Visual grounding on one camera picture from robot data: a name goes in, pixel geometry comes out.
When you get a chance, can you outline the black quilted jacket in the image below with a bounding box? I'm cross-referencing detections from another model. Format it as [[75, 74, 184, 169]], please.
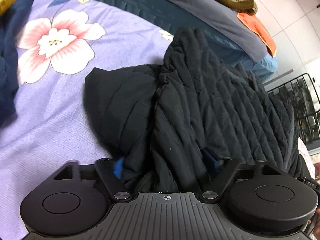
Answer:
[[84, 27, 310, 192]]

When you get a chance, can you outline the purple floral bed sheet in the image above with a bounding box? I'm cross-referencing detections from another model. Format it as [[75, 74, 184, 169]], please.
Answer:
[[1, 0, 173, 239]]

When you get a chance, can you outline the orange cloth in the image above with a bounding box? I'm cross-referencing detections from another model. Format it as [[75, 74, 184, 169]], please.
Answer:
[[237, 12, 277, 57]]

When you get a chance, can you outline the grey and teal bed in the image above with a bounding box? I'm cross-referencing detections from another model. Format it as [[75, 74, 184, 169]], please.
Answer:
[[52, 0, 279, 83]]

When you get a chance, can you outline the navy blue folded garment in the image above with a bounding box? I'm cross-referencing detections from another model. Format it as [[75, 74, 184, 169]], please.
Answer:
[[0, 0, 34, 124]]

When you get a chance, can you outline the black wire storage rack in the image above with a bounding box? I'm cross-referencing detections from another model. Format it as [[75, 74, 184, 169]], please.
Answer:
[[267, 73, 319, 144]]

